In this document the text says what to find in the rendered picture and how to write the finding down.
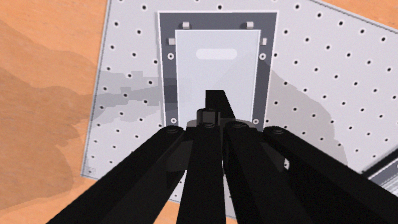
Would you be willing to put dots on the clear rectangular plastic lid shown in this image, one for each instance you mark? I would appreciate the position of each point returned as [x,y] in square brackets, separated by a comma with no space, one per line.
[216,60]

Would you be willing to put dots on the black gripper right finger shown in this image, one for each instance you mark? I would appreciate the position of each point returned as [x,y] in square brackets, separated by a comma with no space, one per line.
[261,193]

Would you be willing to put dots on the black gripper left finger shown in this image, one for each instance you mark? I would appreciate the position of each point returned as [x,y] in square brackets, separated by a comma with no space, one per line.
[136,190]

